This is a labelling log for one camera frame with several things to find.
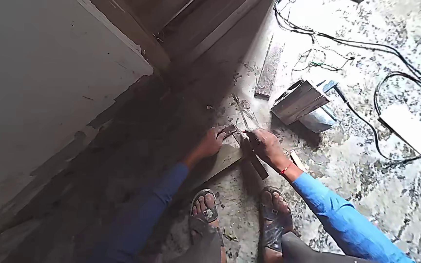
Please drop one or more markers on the white rectangular board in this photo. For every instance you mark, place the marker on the white rectangular board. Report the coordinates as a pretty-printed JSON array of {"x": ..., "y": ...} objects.
[{"x": 411, "y": 130}]

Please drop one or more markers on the brown wooden frame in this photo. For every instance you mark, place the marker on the brown wooden frame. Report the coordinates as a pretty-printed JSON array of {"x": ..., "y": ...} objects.
[{"x": 137, "y": 33}]

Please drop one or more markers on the dark narrow wooden strip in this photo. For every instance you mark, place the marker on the dark narrow wooden strip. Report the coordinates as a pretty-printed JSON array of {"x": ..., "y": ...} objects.
[{"x": 259, "y": 168}]

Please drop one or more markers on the person's right forearm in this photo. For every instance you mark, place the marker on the person's right forearm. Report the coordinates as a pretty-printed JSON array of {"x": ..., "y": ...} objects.
[{"x": 338, "y": 212}]

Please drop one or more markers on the person's right hand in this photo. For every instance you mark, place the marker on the person's right hand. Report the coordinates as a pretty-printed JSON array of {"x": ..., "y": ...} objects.
[{"x": 269, "y": 147}]

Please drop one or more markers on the person's legs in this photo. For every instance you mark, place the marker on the person's legs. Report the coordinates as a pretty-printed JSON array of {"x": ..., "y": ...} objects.
[{"x": 210, "y": 239}]

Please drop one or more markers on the large white panel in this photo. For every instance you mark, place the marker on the large white panel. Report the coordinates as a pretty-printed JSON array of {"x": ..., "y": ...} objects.
[{"x": 49, "y": 84}]

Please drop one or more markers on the person's left thumb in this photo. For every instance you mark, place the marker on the person's left thumb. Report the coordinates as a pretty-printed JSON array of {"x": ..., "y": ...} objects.
[{"x": 220, "y": 138}]

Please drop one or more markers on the blue-grey metal power tool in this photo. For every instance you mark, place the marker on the blue-grey metal power tool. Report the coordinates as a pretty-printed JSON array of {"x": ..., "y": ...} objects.
[{"x": 318, "y": 119}]

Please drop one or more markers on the grey-brown wooden plank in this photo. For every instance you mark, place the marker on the grey-brown wooden plank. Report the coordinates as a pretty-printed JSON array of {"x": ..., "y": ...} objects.
[{"x": 269, "y": 70}]

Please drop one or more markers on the person's left hand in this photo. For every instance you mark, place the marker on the person's left hand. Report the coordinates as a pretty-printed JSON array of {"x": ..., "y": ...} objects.
[{"x": 209, "y": 144}]

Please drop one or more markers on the person's left forearm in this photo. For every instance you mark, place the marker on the person's left forearm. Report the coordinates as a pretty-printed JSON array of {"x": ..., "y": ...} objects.
[{"x": 148, "y": 212}]

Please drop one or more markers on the box-shaped brown wooden piece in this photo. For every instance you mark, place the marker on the box-shaped brown wooden piece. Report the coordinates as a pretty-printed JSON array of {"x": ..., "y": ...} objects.
[{"x": 300, "y": 103}]

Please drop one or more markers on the small brown wooden block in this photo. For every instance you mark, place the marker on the small brown wooden block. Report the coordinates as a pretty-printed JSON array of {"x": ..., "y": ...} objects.
[{"x": 229, "y": 130}]

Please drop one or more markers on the person's left fingers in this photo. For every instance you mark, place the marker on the person's left fingers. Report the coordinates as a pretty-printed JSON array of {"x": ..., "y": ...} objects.
[{"x": 218, "y": 129}]

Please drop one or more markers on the pale wooden beam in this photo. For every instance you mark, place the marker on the pale wooden beam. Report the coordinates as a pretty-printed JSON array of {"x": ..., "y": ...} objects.
[{"x": 222, "y": 159}]

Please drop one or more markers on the small pale wood offcut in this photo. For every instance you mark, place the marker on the small pale wood offcut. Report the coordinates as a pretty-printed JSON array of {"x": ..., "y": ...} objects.
[{"x": 298, "y": 161}]

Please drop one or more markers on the person's right fingers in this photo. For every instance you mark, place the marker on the person's right fingers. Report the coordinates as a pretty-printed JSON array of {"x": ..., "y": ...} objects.
[{"x": 255, "y": 137}]

